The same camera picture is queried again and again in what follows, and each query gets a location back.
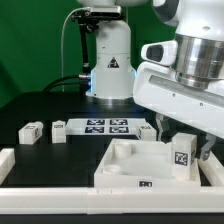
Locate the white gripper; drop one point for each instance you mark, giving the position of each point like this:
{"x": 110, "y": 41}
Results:
{"x": 155, "y": 88}

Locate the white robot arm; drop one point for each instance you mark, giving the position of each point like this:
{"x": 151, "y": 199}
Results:
{"x": 182, "y": 78}

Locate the white U-shaped obstacle fence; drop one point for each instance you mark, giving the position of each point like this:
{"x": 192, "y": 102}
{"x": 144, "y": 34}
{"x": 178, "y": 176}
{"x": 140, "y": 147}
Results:
{"x": 104, "y": 200}

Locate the white marker base plate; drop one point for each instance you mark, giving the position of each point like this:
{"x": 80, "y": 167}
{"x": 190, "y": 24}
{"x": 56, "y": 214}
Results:
{"x": 103, "y": 126}

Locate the black camera on stand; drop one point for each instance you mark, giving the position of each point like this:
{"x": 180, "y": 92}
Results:
{"x": 88, "y": 19}

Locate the white square tabletop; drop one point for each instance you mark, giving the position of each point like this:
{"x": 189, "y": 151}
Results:
{"x": 135, "y": 163}

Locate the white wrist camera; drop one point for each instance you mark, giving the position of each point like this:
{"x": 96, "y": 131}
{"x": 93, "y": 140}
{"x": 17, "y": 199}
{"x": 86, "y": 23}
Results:
{"x": 162, "y": 53}

